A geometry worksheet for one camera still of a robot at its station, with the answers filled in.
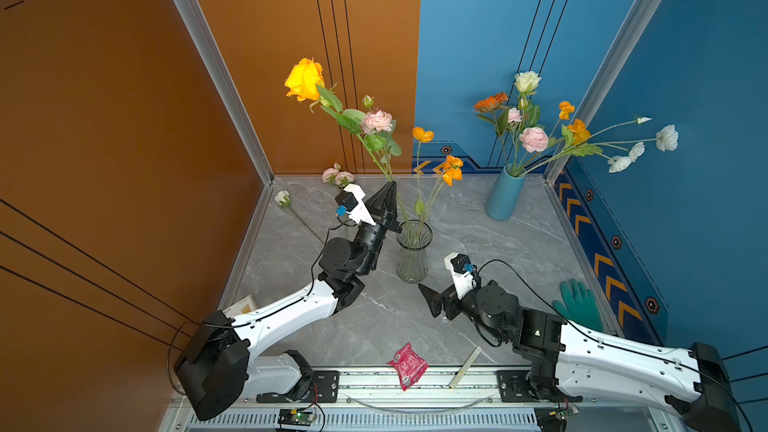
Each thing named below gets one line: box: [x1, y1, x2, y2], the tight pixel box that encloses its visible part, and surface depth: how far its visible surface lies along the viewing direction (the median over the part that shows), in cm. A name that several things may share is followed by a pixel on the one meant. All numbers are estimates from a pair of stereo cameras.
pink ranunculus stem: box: [507, 107, 522, 171], surface depth 91 cm
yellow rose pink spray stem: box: [285, 58, 402, 183], surface depth 51 cm
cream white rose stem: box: [513, 70, 542, 168], surface depth 88 cm
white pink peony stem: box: [522, 117, 679, 178], surface depth 72 cm
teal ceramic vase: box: [486, 163, 526, 221], surface depth 99 cm
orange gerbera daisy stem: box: [474, 92, 509, 167], surface depth 85 cm
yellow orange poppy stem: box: [521, 101, 603, 176], surface depth 81 cm
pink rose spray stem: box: [322, 162, 355, 192], surface depth 118 cm
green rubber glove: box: [552, 279, 604, 332], surface depth 88 cm
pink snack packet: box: [386, 343, 429, 391], surface depth 77 cm
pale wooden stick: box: [449, 345, 483, 389], surface depth 78 cm
